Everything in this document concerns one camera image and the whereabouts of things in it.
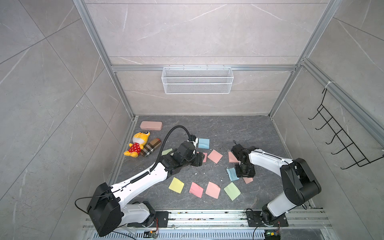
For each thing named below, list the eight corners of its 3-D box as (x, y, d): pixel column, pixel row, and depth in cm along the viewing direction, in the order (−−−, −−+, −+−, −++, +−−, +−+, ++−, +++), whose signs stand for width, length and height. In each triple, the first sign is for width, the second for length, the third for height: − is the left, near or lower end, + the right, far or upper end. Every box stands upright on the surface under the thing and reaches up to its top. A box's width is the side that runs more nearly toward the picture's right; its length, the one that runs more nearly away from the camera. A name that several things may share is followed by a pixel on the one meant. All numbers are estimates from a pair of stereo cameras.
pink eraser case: (139, 130, 113) (138, 128, 111) (141, 123, 118) (141, 121, 116) (161, 130, 113) (161, 128, 111) (162, 123, 118) (162, 121, 116)
